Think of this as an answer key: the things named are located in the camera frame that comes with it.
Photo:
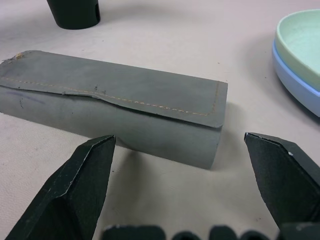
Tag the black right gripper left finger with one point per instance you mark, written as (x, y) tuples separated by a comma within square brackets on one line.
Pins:
[(75, 190)]

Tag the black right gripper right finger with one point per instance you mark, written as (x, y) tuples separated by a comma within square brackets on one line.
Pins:
[(285, 180)]

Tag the grey glasses case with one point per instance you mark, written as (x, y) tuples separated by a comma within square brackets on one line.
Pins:
[(125, 95)]

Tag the black cup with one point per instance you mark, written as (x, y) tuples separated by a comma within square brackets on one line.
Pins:
[(75, 12)]

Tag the light blue plate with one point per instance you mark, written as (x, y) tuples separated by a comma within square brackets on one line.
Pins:
[(292, 85)]

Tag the light green plate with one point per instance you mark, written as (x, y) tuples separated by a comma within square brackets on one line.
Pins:
[(302, 42)]

